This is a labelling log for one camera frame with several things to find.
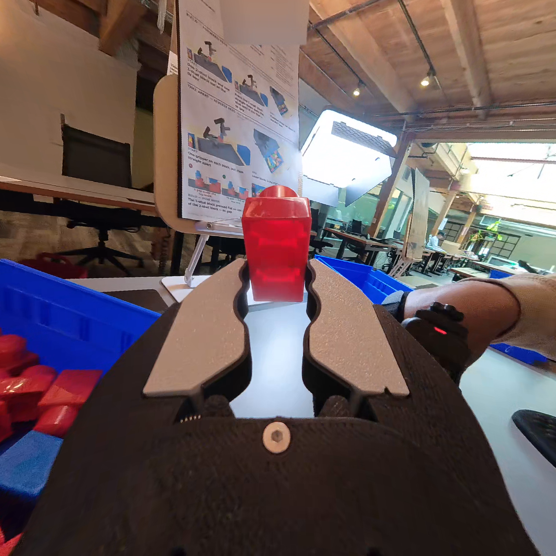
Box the cluster of red mega blocks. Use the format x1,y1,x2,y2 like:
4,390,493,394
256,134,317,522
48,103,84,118
0,334,104,443

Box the printed instruction sheet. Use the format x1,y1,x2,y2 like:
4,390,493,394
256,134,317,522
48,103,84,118
176,0,303,223

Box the red plastic jerrycan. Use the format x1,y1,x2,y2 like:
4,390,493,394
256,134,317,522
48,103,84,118
19,253,88,279

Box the wooden desk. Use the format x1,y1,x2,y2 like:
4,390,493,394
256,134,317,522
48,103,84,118
322,227,405,266

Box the black wall panel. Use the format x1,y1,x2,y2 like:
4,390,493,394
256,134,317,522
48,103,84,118
61,125,133,189

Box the grey tripod plate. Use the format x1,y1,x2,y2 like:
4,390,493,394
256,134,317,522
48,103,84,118
300,109,399,208

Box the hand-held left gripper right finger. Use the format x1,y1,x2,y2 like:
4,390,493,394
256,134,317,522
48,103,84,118
303,259,411,418

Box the black office chair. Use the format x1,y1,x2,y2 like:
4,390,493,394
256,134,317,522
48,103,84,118
53,199,171,266

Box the long grey table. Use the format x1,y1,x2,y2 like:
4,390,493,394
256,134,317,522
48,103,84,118
0,174,158,214

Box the black armrest pad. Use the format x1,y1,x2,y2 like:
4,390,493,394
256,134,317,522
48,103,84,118
511,409,556,468

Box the green potted plant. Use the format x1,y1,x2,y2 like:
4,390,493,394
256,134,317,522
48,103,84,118
470,218,505,245

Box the wooden easel board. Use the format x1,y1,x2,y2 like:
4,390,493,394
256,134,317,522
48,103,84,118
403,167,431,262

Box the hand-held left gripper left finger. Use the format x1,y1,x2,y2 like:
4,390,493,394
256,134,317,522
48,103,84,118
142,259,253,418

